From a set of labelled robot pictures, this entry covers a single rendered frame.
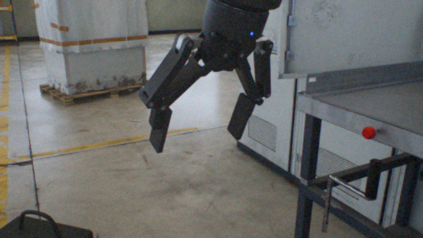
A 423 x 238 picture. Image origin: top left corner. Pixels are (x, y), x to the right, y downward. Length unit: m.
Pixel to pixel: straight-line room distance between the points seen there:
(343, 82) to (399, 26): 0.46
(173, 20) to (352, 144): 10.88
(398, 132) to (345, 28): 0.67
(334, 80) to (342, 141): 0.82
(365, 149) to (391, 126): 0.97
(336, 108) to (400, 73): 0.48
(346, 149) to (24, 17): 10.43
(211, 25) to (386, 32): 1.26
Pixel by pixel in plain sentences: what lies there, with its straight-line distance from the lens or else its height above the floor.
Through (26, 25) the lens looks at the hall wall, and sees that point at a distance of 11.60.
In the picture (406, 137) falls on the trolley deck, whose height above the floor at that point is 0.83.
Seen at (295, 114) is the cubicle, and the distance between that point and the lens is 2.31.
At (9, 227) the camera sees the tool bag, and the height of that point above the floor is 0.20.
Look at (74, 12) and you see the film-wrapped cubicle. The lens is 4.27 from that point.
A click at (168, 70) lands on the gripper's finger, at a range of 0.43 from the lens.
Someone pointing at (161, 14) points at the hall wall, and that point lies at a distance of 12.35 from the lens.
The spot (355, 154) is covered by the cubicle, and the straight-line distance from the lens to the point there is 1.99.
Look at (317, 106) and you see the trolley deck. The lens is 1.15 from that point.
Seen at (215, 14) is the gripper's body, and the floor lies 1.12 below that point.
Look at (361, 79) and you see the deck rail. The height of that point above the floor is 0.87.
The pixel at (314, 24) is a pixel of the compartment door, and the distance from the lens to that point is 1.49.
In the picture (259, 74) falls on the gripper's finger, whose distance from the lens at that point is 0.53.
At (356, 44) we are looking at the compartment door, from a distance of 1.58.
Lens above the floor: 1.14
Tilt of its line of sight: 19 degrees down
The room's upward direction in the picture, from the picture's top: straight up
